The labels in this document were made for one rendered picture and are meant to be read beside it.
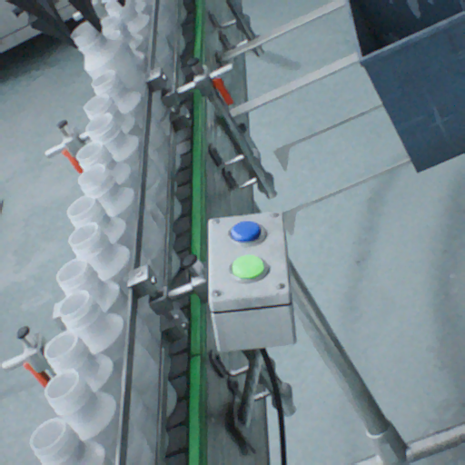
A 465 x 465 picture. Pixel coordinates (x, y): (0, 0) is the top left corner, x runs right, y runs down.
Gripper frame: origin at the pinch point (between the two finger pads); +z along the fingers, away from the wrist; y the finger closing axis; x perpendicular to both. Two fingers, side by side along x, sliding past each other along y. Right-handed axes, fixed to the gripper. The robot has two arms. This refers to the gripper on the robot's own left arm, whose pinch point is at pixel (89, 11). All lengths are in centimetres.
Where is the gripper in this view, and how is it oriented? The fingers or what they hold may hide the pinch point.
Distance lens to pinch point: 113.5
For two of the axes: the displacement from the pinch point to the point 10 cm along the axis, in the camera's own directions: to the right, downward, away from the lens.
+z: 4.6, 7.2, 5.2
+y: 8.9, -3.8, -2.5
